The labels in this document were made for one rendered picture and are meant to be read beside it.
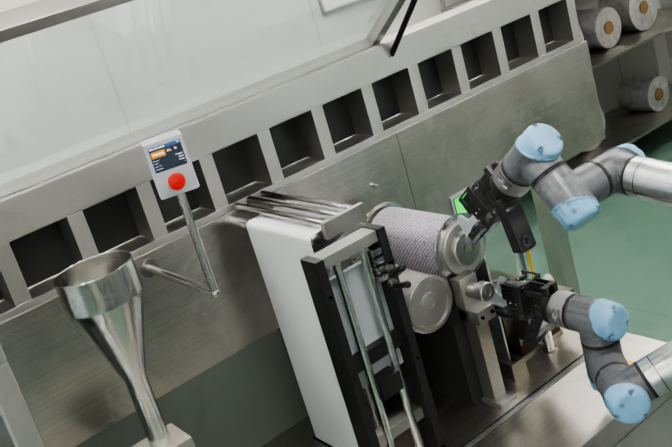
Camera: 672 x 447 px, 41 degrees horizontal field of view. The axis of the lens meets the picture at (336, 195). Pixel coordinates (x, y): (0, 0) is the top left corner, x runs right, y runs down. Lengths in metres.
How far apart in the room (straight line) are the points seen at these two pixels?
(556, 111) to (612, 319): 0.95
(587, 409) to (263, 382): 0.71
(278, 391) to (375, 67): 0.79
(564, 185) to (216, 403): 0.91
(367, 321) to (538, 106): 1.08
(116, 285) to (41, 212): 0.31
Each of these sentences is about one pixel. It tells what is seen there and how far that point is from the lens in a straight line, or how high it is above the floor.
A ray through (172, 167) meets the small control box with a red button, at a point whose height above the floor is 1.66.
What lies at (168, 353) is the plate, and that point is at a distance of 1.98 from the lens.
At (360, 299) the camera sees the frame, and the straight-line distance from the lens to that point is 1.67.
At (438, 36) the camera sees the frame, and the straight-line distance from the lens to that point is 2.33.
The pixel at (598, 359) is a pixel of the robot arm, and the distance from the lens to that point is 1.87.
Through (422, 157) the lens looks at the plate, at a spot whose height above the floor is 1.35.
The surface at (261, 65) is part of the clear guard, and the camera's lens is 1.96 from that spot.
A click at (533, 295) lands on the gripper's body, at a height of 1.14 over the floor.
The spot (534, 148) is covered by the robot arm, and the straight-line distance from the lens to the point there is 1.64.
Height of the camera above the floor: 2.00
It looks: 17 degrees down
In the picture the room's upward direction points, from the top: 16 degrees counter-clockwise
